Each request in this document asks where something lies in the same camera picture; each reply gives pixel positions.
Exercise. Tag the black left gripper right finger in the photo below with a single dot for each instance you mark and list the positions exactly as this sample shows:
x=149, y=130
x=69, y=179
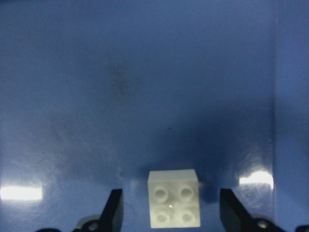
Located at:
x=233, y=215

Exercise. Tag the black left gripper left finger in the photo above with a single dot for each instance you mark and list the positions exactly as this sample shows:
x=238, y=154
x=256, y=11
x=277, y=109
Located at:
x=111, y=219

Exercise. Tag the white block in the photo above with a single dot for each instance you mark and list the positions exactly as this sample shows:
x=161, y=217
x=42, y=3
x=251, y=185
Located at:
x=174, y=199

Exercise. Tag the blue plastic tray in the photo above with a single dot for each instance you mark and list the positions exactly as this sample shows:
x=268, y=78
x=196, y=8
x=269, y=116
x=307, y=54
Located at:
x=95, y=94

